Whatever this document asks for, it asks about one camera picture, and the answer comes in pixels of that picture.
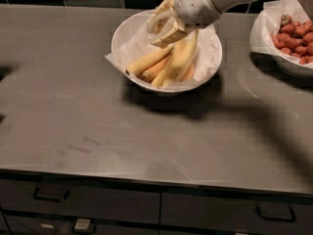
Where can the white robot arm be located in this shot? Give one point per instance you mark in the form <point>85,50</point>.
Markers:
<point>225,5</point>

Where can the grey drawer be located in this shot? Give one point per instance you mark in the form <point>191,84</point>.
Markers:
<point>226,214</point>
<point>85,201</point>

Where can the lower drawer with label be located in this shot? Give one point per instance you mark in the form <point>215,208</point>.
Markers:
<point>44,224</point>

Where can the paper liner in strawberry bowl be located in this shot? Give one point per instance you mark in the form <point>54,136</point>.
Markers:
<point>284,31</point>

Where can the left grey drawer front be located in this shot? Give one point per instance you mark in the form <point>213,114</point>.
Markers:
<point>85,201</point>

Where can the white bowl with bananas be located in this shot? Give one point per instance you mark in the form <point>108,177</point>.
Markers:
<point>169,89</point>

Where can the yellow banana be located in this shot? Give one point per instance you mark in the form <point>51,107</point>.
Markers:
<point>143,63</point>
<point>177,49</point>
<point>183,61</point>

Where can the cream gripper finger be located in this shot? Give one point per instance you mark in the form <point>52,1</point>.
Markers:
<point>162,21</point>
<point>171,33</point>

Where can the right black drawer handle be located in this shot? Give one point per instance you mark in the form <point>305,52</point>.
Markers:
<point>277,212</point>

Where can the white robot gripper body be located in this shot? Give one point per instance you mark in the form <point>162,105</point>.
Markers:
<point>195,6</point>

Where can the orange banana underneath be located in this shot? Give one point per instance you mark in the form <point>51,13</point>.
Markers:
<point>151,73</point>

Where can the black drawer handle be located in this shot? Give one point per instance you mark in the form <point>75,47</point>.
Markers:
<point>277,212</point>
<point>50,195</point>

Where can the right grey drawer front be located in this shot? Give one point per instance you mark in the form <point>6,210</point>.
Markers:
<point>226,214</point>

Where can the red strawberries pile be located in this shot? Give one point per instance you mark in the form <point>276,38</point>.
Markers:
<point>295,39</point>

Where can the white bowl with strawberries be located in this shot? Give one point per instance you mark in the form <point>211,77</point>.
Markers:
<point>267,24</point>

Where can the left black drawer handle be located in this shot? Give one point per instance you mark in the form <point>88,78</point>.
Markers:
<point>50,195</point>

